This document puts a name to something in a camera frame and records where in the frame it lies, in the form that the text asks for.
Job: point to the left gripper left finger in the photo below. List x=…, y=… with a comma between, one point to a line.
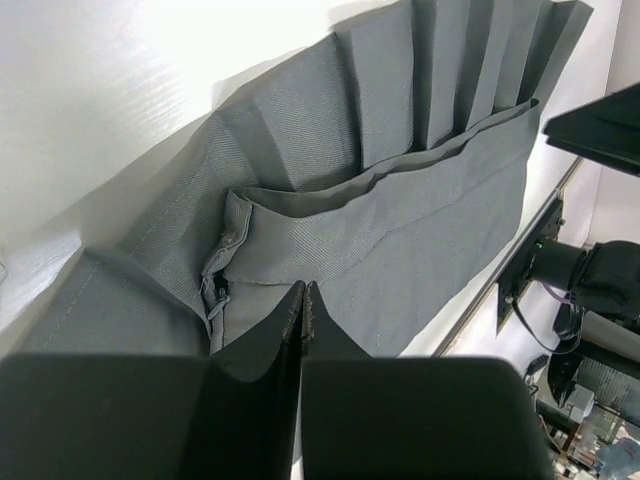
x=228, y=416

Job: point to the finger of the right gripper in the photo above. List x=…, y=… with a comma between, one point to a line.
x=605, y=131

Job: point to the grey pleated skirt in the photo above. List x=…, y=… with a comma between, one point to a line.
x=387, y=163

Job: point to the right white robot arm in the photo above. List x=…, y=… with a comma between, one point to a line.
x=605, y=278

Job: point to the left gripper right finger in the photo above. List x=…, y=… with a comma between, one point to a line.
x=411, y=418

